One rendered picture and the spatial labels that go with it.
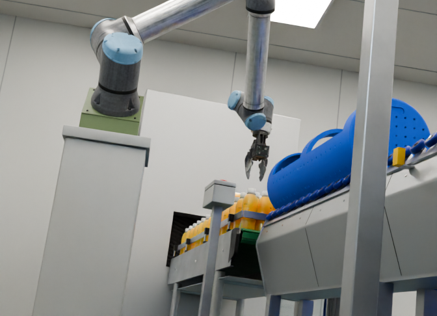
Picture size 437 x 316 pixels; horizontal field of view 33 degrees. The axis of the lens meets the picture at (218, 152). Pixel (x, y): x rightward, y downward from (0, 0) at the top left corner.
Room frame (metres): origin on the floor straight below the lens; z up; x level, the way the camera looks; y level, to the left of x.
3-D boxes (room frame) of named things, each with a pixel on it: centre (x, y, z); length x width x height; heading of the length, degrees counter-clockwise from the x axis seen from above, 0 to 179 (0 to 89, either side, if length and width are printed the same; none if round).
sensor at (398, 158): (1.79, -0.48, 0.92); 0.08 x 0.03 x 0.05; 102
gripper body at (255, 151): (3.13, -0.18, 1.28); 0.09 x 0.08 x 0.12; 12
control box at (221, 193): (3.22, -0.03, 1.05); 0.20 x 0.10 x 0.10; 12
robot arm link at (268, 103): (3.14, -0.17, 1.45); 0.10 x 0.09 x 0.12; 121
